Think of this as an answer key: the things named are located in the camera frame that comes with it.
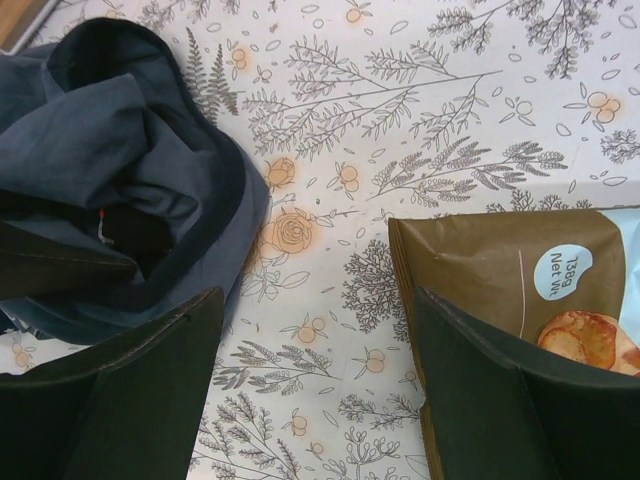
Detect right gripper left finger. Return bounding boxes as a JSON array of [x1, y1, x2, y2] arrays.
[[1, 289, 224, 480]]

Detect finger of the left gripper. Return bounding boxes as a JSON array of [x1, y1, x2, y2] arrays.
[[1, 222, 137, 300]]

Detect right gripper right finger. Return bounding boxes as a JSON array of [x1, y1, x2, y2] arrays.
[[413, 288, 639, 479]]

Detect navy blue printed t-shirt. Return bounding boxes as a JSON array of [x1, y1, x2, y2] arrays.
[[1, 18, 268, 345]]

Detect cassava chips bag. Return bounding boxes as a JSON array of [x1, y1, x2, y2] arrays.
[[387, 207, 640, 480]]

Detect floral patterned table mat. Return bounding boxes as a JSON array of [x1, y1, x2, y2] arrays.
[[1, 1, 639, 479]]

